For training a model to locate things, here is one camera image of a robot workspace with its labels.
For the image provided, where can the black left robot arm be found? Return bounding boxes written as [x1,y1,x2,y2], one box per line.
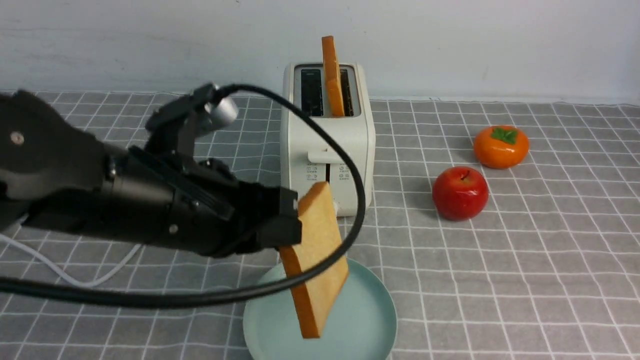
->
[0,83,303,258]

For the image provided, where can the black camera cable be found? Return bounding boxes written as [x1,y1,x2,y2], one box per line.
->
[0,84,367,309]

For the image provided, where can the white toaster power cord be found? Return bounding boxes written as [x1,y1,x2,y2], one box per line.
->
[0,214,144,288]

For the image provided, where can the grey checkered tablecloth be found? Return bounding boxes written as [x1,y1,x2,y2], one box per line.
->
[1,99,640,360]

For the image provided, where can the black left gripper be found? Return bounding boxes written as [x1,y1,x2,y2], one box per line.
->
[127,146,302,258]

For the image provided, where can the toasted bread slice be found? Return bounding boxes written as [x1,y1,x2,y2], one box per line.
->
[321,35,346,117]
[279,182,349,339]

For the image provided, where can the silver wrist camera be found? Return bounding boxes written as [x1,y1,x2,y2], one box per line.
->
[145,83,240,156]

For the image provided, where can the light green round plate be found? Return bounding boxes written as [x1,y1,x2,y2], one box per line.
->
[242,259,398,360]

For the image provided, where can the white two-slot toaster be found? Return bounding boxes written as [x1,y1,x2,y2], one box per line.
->
[279,63,377,217]

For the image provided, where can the red apple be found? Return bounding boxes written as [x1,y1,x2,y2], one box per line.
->
[432,166,490,222]

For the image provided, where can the orange persimmon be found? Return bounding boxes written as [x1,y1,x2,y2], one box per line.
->
[473,125,530,170]

